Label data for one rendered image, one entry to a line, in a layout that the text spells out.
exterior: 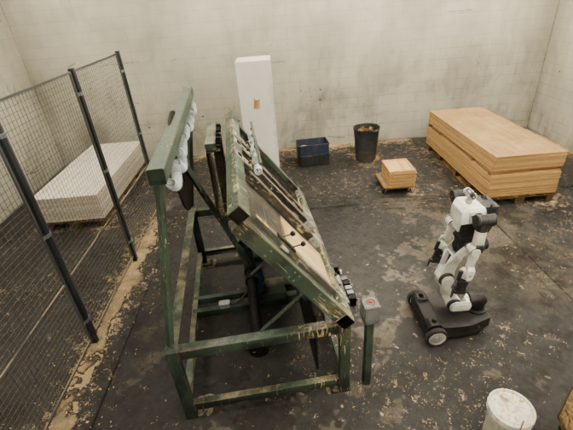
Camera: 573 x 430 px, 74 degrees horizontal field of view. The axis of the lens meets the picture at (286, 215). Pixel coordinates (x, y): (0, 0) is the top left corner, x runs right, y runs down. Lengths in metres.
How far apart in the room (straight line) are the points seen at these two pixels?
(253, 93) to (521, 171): 4.26
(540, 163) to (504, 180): 0.51
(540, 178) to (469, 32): 3.53
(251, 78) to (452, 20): 4.13
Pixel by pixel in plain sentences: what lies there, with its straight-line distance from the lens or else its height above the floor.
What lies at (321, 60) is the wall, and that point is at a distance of 8.07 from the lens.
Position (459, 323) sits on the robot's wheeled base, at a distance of 4.04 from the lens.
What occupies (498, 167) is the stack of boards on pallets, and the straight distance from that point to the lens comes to 6.17.
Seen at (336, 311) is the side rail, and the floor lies 0.94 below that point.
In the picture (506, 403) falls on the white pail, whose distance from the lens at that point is 3.36.
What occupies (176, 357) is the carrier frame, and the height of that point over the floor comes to 0.75.
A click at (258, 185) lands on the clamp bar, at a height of 1.60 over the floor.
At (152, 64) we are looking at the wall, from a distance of 8.31.
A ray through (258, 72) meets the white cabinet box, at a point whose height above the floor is 1.87.
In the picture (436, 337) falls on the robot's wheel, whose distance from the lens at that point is 3.95.
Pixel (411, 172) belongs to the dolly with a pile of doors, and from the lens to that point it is 6.36.
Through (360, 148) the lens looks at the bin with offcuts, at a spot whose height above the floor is 0.28.
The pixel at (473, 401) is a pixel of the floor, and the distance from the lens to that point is 3.75.
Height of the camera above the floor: 2.96
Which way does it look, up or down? 30 degrees down
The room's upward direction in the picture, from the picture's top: 5 degrees counter-clockwise
